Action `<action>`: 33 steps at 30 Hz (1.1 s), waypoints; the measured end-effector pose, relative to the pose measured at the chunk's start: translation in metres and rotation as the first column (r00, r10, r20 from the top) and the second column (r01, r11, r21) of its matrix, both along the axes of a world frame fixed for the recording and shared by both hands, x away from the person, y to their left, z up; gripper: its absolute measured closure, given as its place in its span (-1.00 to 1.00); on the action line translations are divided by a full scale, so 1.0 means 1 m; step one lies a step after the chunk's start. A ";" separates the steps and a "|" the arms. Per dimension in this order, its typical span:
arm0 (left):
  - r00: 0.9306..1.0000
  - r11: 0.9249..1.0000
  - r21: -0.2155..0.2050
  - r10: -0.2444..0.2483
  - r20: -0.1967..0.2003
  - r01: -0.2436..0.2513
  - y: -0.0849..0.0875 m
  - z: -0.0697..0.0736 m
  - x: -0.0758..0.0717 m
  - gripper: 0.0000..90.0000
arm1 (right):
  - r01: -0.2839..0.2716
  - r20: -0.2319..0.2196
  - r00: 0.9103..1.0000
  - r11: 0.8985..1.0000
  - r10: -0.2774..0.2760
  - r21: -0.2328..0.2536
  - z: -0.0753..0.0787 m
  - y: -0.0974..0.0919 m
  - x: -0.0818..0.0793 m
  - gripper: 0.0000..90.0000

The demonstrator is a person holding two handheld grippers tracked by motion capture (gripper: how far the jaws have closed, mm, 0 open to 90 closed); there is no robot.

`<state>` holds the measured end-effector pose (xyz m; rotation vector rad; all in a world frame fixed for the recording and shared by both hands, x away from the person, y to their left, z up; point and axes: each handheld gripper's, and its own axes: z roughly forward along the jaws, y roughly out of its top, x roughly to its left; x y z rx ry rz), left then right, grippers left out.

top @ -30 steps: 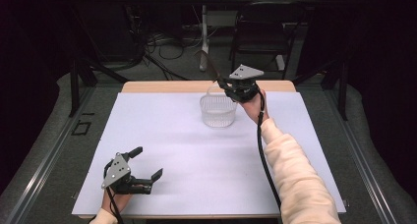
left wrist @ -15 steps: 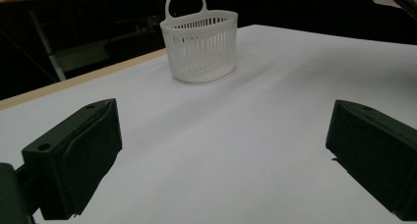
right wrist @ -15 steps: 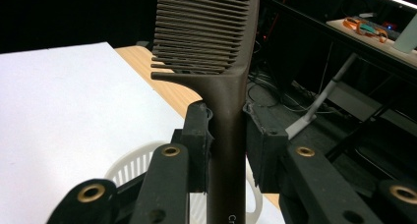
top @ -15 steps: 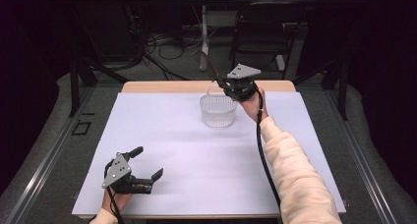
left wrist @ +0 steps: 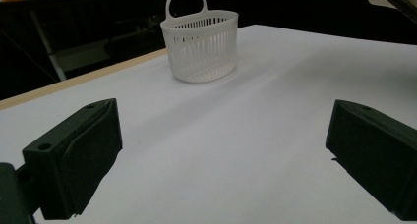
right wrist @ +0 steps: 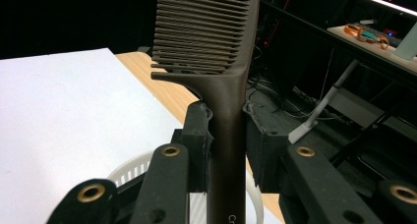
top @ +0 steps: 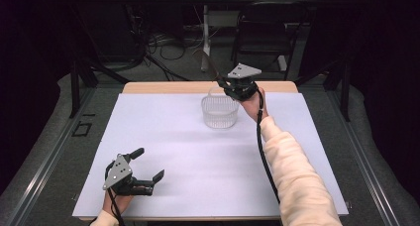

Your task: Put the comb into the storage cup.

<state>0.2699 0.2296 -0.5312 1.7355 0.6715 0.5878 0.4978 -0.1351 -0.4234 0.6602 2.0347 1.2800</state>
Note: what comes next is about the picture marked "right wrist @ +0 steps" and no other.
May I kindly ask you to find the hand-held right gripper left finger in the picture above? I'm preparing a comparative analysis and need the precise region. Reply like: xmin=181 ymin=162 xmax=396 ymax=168
xmin=170 ymin=100 xmax=214 ymax=193

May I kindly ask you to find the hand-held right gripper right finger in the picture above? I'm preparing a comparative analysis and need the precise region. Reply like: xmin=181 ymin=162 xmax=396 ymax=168
xmin=242 ymin=100 xmax=291 ymax=193

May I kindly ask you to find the dark brown comb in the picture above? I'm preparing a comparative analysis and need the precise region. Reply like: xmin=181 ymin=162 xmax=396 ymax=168
xmin=150 ymin=0 xmax=262 ymax=224

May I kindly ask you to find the white plastic slotted basket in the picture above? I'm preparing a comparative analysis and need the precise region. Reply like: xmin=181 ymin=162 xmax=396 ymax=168
xmin=106 ymin=150 xmax=265 ymax=224

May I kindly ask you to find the white metal workbench leg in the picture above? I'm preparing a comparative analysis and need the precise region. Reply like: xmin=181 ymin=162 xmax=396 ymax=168
xmin=288 ymin=58 xmax=360 ymax=144

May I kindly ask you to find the grey lower shelf board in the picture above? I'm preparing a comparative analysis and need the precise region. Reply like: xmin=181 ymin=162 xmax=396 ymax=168
xmin=328 ymin=85 xmax=417 ymax=143

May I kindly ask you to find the background workbench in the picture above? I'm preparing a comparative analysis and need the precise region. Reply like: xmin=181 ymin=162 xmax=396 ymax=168
xmin=262 ymin=0 xmax=417 ymax=90

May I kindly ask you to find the pale green container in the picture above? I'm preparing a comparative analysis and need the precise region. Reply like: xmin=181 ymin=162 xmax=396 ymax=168
xmin=392 ymin=22 xmax=417 ymax=61

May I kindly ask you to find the light strip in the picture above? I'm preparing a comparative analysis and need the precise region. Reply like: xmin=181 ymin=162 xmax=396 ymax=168
xmin=352 ymin=0 xmax=417 ymax=17

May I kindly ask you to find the black floor cables tangle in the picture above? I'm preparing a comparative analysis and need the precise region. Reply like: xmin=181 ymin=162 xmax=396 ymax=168
xmin=247 ymin=76 xmax=330 ymax=122

